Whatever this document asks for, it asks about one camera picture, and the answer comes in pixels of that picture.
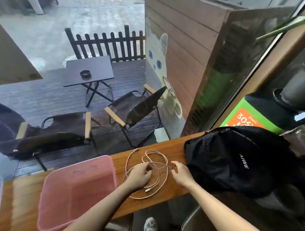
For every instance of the person's right hand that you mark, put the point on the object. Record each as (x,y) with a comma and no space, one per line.
(182,175)

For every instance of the person's left hand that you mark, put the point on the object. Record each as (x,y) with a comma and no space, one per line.
(139,176)

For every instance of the pink plastic box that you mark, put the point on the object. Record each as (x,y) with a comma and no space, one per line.
(76,190)

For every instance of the person's left forearm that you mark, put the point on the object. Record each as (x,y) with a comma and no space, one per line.
(102,209)

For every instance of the person's right forearm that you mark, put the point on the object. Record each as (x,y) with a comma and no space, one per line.
(214,209)

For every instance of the small white block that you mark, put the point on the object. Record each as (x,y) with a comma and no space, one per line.
(161,135)

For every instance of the brown padded stool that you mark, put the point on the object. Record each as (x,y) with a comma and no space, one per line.
(195,221)

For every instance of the black backpack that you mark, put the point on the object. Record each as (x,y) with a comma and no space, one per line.
(226,154)

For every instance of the white shoe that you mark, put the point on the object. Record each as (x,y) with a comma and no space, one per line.
(150,225)

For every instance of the brown folding armchair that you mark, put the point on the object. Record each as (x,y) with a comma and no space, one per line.
(143,107)
(59,142)

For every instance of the green orange black kiosk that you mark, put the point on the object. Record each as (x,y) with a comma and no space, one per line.
(240,119)

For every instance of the black ashtray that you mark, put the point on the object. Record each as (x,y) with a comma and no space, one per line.
(85,74)

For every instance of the dark folding outdoor table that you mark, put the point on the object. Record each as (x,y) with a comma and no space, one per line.
(95,69)

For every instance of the crinkled colourful plastic wrapper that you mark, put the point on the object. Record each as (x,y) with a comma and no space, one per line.
(295,140)

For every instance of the dark wooden picket fence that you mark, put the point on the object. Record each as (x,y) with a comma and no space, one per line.
(114,47)

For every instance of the dark grey plant pot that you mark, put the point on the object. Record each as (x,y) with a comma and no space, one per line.
(293,92)

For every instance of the wooden partition with cat painting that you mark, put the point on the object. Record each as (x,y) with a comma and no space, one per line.
(190,35)

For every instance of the beige window poster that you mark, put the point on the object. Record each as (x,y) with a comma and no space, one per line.
(14,62)

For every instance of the green leafy plant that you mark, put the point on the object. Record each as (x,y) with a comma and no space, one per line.
(281,28)

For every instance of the tan window frame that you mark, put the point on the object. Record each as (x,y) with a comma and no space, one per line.
(286,50)

